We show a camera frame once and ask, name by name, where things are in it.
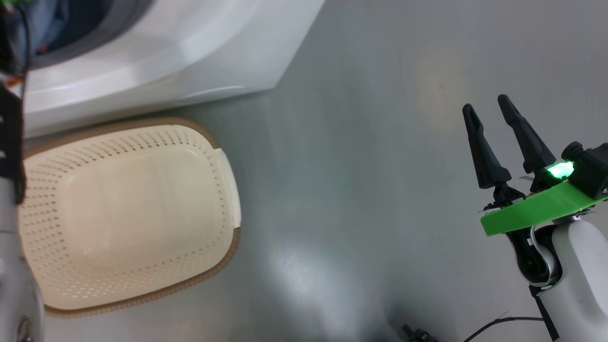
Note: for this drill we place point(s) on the cream perforated laundry basket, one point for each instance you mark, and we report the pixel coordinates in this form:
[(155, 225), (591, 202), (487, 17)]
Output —
[(123, 213)]

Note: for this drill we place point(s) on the white front-load washing machine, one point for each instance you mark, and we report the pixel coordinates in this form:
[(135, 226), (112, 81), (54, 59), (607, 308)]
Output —
[(190, 47)]

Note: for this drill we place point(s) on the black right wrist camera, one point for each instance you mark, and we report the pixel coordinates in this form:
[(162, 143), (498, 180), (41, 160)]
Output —
[(591, 166)]

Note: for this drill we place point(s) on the grey rubber door gasket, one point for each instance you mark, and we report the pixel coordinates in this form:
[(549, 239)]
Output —
[(118, 23)]

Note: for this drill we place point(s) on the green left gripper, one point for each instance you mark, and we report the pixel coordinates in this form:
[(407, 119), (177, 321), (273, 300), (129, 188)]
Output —
[(12, 2)]

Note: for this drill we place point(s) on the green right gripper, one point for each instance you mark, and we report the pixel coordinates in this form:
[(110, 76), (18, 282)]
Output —
[(536, 211)]

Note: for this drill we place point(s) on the blue patterned garment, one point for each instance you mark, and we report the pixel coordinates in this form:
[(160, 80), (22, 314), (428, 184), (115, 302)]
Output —
[(47, 23)]

